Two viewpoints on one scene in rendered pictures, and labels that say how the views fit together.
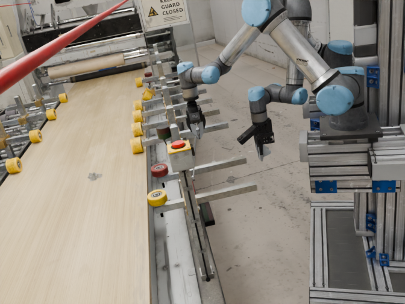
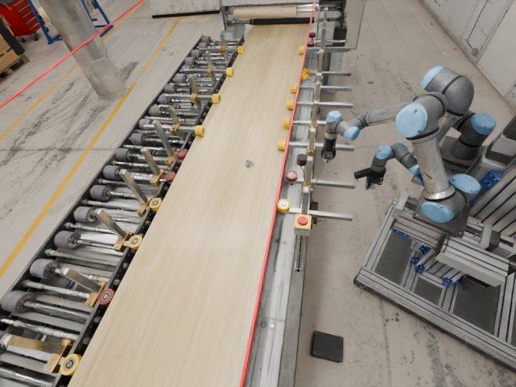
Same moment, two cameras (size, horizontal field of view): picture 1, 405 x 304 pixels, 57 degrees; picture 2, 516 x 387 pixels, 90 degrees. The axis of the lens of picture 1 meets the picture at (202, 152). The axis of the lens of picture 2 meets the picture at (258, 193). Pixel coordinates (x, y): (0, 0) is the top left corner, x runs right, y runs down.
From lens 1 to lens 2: 0.71 m
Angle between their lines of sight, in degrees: 32
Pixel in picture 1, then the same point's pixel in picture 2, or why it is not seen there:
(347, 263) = (395, 259)
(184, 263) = (289, 242)
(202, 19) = not seen: outside the picture
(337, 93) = (441, 212)
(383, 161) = (450, 253)
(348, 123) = not seen: hidden behind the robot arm
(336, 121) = not seen: hidden behind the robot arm
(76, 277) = (225, 256)
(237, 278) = (322, 229)
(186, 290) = (285, 263)
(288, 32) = (428, 151)
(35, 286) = (203, 253)
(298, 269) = (362, 239)
